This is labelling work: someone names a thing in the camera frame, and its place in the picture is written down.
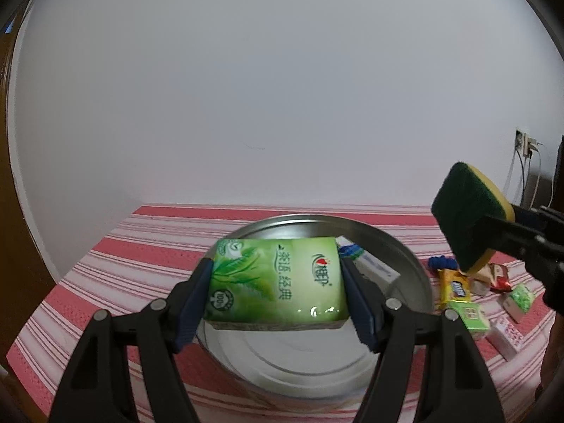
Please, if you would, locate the green tissue pack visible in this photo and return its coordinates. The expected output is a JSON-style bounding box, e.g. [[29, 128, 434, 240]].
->
[[203, 237, 351, 332]]

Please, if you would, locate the small green white box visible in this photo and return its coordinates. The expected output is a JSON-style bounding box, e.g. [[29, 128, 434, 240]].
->
[[502, 284, 537, 323]]

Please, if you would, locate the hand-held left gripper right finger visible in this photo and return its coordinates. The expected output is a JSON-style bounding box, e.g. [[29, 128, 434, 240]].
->
[[339, 256, 507, 423]]

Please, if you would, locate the yellow snack packet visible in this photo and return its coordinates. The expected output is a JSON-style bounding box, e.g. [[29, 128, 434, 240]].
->
[[438, 268, 473, 309]]

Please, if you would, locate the green yellow sponge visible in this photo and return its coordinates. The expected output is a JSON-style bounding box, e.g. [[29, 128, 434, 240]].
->
[[431, 161, 517, 276]]

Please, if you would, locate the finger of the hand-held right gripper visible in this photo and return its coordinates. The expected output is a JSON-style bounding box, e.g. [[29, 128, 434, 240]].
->
[[478, 214, 546, 257], [513, 205, 542, 226]]

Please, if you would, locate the red striped bedsheet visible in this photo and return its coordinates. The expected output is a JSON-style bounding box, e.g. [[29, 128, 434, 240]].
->
[[6, 204, 558, 423]]

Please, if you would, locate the pink white box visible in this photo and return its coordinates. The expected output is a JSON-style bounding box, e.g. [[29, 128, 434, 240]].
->
[[485, 315, 525, 362]]

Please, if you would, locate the red snack packet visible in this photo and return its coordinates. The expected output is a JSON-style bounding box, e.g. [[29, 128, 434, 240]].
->
[[487, 263, 514, 294]]

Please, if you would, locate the small pale green box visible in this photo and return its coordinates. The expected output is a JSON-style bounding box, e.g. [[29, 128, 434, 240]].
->
[[447, 300, 492, 340]]

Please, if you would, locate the brown floral snack bag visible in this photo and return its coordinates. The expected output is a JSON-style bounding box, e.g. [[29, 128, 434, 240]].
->
[[471, 262, 496, 297]]

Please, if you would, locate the black cable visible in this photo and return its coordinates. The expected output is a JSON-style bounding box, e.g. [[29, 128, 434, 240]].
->
[[517, 152, 529, 208]]

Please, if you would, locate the white cable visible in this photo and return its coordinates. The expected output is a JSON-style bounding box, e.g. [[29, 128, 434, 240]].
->
[[531, 145, 545, 212]]

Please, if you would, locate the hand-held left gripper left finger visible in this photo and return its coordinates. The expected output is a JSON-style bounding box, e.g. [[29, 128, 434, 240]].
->
[[48, 258, 214, 423]]

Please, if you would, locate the white blue toothpaste box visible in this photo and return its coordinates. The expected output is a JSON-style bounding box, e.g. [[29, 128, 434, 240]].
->
[[336, 235, 403, 294]]

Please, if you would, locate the round metal tin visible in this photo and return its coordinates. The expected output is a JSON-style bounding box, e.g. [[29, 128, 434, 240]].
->
[[196, 214, 435, 406]]

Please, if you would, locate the person's right forearm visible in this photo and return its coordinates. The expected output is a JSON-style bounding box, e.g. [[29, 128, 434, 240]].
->
[[540, 313, 564, 406]]

